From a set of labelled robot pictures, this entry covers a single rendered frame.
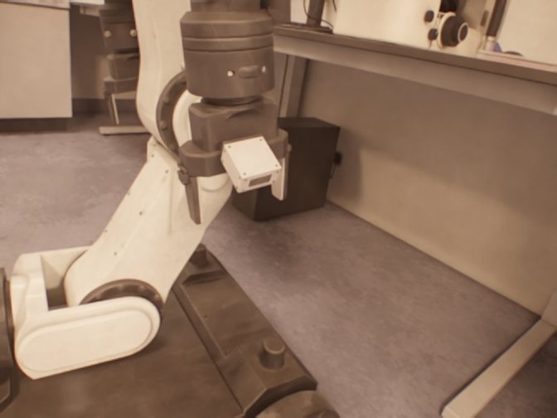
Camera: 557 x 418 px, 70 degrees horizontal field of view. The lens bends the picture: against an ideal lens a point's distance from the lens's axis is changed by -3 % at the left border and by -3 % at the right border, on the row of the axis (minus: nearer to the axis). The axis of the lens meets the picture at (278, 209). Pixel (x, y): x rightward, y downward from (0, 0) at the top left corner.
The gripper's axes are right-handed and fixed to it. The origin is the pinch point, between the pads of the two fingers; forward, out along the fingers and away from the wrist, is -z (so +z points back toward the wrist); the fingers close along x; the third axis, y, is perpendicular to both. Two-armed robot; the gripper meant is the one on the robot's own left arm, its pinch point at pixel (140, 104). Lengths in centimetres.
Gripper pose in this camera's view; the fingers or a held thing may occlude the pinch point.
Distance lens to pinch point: 86.6
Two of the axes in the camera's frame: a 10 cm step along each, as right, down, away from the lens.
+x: 8.6, -2.7, 4.4
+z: -0.2, -8.7, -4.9
